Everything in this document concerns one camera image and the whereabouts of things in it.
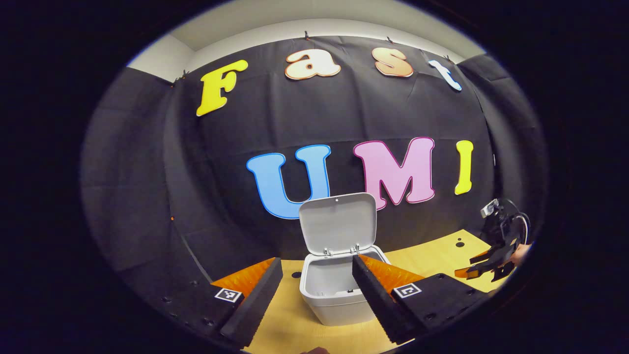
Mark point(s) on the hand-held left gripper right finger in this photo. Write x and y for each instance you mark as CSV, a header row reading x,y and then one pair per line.
x,y
376,300

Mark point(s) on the white desktop garbage bin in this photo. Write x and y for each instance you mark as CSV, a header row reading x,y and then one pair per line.
x,y
339,221

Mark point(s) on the black backdrop cloth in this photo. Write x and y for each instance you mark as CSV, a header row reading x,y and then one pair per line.
x,y
344,118

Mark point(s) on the wooden desktop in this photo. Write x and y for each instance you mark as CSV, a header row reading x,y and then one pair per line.
x,y
285,322

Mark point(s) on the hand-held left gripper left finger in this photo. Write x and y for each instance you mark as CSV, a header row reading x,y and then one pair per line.
x,y
256,300

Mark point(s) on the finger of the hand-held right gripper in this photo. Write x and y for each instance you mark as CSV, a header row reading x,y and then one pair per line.
x,y
486,271
481,257

